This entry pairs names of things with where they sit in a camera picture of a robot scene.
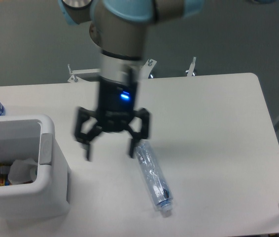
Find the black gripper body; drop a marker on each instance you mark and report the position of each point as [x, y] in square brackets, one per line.
[115, 106]

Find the crushed clear plastic bottle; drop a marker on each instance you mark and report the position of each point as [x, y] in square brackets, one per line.
[155, 181]

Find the white plastic bag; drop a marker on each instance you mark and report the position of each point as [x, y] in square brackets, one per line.
[21, 169]

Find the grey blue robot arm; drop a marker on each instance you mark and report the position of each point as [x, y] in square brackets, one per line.
[118, 28]

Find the white trash can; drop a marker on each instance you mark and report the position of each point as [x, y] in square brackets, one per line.
[33, 136]

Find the colourful trash in can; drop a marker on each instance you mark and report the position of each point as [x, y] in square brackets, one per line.
[4, 180]

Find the white pedestal foot bracket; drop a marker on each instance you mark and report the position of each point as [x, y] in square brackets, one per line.
[146, 72]

